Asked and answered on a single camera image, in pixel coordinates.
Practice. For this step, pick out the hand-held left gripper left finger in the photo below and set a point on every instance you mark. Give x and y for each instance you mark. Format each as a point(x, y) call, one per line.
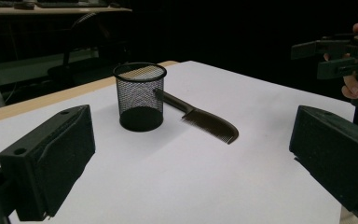
point(52, 161)

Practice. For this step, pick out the white table mat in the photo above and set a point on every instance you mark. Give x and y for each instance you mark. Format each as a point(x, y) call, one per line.
point(167, 174)

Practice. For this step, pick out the black comb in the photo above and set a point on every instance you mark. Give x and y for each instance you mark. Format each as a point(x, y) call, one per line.
point(211, 126)

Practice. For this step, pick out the black mesh pen cup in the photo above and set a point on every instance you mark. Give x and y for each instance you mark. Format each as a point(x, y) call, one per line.
point(140, 119)

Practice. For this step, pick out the white-legged desk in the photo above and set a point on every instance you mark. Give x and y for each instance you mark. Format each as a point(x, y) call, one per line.
point(43, 10)

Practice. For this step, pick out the black folding chair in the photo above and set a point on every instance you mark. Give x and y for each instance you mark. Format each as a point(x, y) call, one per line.
point(84, 46)

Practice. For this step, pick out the dark keyboard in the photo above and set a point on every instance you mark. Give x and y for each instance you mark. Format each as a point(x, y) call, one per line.
point(71, 4)

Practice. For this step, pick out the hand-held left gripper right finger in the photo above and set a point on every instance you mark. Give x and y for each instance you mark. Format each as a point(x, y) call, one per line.
point(335, 155)

